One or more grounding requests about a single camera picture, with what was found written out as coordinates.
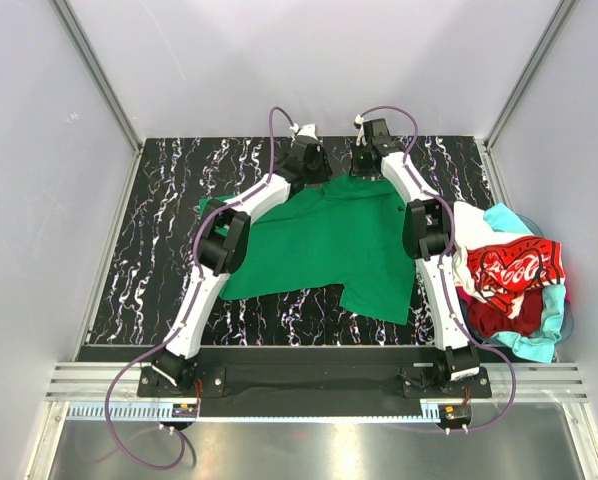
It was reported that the dark red t shirt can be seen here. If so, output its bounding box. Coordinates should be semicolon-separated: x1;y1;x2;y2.
468;290;543;338

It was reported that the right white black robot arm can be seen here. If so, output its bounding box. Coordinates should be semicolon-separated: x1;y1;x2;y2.
351;116;480;396

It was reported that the red coca cola t shirt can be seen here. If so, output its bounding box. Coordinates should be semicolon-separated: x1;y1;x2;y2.
467;235;566;319

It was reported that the green t shirt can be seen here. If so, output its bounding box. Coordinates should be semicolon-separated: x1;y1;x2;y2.
220;175;416;325

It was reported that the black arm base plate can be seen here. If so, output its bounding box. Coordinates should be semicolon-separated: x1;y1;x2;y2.
137;346;492;420

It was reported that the black marbled table mat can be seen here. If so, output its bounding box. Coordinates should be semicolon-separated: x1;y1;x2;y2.
86;135;493;347

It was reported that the turquoise t shirt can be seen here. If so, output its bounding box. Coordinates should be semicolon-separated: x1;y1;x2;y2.
483;203;574;363

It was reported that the purple cable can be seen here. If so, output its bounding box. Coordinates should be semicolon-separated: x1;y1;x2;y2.
361;104;518;434
103;105;300;470

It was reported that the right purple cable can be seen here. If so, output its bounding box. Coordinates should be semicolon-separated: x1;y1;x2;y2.
361;104;518;434

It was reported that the white cable duct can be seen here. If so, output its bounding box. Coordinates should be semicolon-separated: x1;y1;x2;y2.
66;402;443;424

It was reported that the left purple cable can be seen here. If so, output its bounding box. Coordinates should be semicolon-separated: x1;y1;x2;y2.
103;105;300;470

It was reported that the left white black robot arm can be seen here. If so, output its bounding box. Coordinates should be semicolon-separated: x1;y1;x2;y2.
151;124;332;392

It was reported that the aluminium frame rail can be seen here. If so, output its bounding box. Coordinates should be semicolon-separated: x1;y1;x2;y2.
45;362;587;402

